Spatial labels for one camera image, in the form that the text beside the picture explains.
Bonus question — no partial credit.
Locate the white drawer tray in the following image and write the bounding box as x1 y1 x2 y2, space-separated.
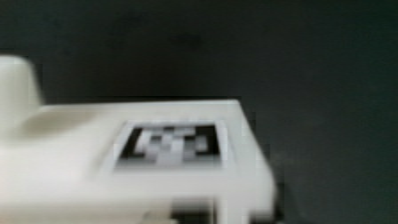
0 55 278 224

